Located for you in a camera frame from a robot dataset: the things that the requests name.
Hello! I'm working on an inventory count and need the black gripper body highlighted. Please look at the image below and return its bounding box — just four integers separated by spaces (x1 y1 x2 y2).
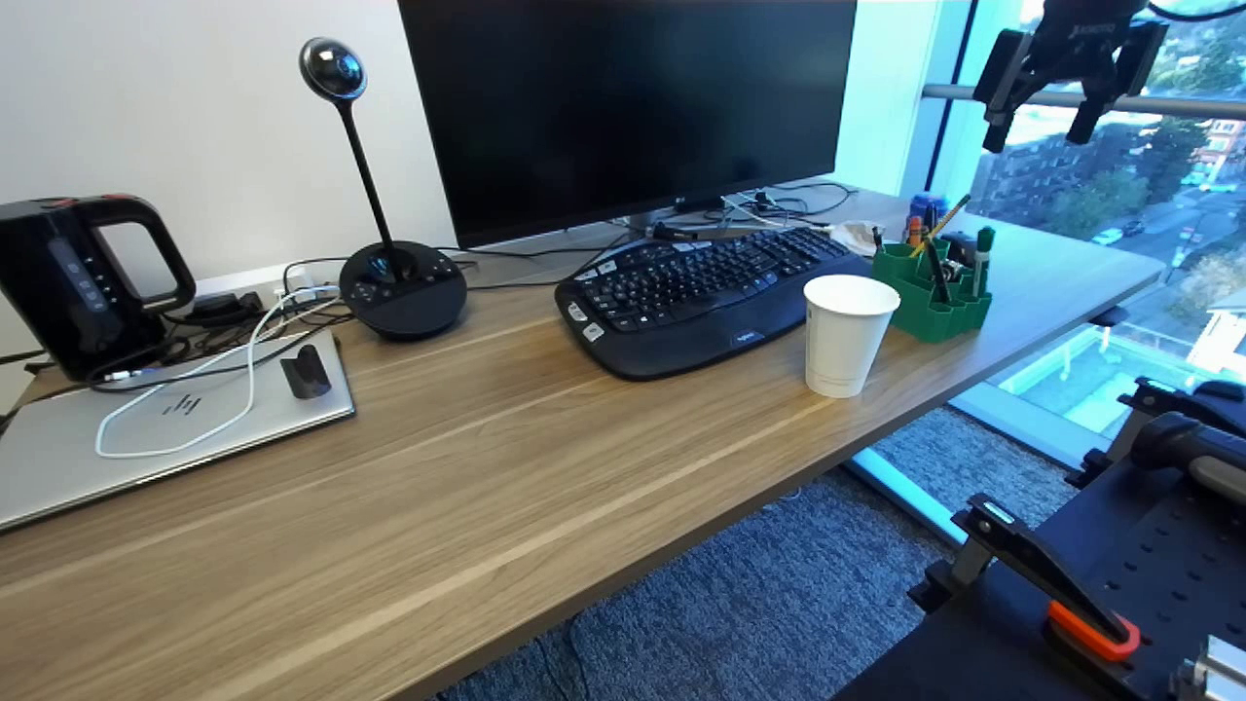
972 0 1168 152

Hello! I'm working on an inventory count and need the white green marker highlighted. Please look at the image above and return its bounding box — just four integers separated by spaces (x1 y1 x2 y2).
972 224 998 298

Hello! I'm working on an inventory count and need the green honeycomb pen holder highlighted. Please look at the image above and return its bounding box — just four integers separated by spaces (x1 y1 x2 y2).
872 245 993 341

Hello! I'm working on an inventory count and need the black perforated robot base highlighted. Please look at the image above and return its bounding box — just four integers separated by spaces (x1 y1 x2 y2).
833 372 1246 701

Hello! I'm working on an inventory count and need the white paper cup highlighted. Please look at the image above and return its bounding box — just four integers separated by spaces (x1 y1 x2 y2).
801 272 898 398

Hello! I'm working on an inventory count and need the black orange clamp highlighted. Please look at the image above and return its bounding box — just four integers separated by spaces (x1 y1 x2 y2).
953 494 1141 667

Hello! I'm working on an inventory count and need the black computer keyboard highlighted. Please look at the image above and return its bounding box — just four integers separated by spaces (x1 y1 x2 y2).
554 224 868 379

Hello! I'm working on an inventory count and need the black computer monitor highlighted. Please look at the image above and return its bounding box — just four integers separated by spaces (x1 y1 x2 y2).
399 0 857 245

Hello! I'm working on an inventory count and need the black conference webcam on stand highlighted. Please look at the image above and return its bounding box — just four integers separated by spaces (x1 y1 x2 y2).
301 37 469 339

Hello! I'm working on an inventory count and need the small black adapter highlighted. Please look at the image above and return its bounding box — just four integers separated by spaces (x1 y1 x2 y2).
280 341 330 400

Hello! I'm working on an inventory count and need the black electric kettle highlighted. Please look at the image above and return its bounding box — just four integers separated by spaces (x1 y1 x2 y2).
0 193 194 381

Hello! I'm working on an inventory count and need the silver closed laptop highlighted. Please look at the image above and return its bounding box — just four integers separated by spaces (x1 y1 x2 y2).
0 332 354 528

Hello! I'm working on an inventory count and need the white cable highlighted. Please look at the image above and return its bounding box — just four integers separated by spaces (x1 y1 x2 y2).
90 289 309 462

